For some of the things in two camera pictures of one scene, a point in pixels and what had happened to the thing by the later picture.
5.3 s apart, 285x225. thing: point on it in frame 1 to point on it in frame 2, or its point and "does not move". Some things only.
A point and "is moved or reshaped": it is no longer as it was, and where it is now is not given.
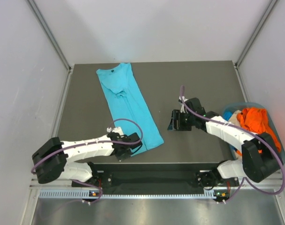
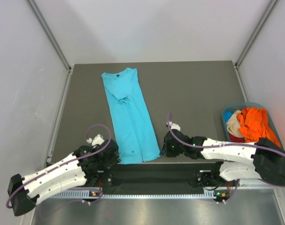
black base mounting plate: x=157 y=179 does not move
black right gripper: x=176 y=115 to x=165 y=152
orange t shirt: x=256 y=119 does not move
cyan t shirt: x=127 y=101 is moved or reshaped
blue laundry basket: x=238 y=106 does not move
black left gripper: x=126 y=155 to x=114 y=160
